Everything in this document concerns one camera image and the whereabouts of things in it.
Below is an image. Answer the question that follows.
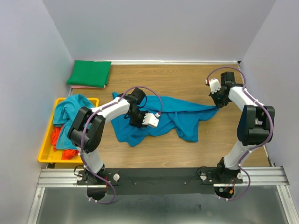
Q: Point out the blue t shirt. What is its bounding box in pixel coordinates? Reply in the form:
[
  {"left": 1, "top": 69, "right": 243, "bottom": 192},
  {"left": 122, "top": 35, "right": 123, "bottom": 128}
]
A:
[{"left": 111, "top": 96, "right": 218, "bottom": 147}]

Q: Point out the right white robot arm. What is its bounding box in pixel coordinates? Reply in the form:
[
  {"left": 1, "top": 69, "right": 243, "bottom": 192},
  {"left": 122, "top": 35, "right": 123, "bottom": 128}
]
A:
[{"left": 206, "top": 72, "right": 275, "bottom": 183}]

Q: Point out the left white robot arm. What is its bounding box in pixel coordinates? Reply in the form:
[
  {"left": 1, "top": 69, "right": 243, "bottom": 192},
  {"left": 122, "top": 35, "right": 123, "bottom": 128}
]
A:
[{"left": 67, "top": 87, "right": 152, "bottom": 184}]

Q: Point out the folded pink t shirt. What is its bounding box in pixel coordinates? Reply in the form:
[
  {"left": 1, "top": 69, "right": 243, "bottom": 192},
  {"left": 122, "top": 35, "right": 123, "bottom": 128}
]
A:
[{"left": 71, "top": 85, "right": 106, "bottom": 89}]

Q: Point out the folded green t shirt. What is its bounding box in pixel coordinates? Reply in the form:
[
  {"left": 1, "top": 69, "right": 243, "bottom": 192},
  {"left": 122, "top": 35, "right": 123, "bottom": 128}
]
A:
[{"left": 67, "top": 60, "right": 112, "bottom": 88}]

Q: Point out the teal t shirt in bin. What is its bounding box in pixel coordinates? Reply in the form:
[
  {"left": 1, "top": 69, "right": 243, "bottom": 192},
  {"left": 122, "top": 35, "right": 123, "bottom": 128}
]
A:
[{"left": 53, "top": 94, "right": 94, "bottom": 150}]

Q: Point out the orange t shirt in bin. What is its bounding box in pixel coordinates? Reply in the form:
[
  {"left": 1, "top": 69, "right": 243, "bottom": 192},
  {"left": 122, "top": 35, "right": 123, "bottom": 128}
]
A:
[{"left": 50, "top": 126, "right": 79, "bottom": 160}]

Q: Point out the yellow plastic bin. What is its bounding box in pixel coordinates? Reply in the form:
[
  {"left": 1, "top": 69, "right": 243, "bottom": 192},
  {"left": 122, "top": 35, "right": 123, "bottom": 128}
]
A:
[{"left": 38, "top": 98, "right": 99, "bottom": 163}]

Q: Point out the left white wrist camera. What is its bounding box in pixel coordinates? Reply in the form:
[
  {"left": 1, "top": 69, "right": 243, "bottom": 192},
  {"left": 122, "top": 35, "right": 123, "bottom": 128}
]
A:
[{"left": 142, "top": 112, "right": 160, "bottom": 128}]

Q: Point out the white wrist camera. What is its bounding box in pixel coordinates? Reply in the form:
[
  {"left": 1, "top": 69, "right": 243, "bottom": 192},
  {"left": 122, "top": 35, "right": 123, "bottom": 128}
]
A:
[
  {"left": 142, "top": 112, "right": 160, "bottom": 128},
  {"left": 209, "top": 78, "right": 221, "bottom": 94}
]

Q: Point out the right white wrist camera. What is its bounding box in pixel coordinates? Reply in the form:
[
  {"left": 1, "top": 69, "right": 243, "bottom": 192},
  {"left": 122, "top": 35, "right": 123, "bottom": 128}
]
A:
[{"left": 209, "top": 78, "right": 221, "bottom": 94}]

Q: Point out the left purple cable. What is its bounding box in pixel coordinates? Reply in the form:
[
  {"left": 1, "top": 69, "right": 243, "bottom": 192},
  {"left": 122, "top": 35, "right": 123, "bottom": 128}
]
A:
[{"left": 79, "top": 86, "right": 163, "bottom": 204}]

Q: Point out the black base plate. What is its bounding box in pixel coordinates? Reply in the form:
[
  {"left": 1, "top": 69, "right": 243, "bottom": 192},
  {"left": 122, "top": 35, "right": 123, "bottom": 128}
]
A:
[{"left": 76, "top": 166, "right": 243, "bottom": 200}]

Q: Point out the aluminium frame rail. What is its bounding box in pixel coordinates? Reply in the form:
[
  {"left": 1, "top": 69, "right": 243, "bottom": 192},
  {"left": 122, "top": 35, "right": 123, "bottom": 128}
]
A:
[{"left": 28, "top": 167, "right": 299, "bottom": 224}]

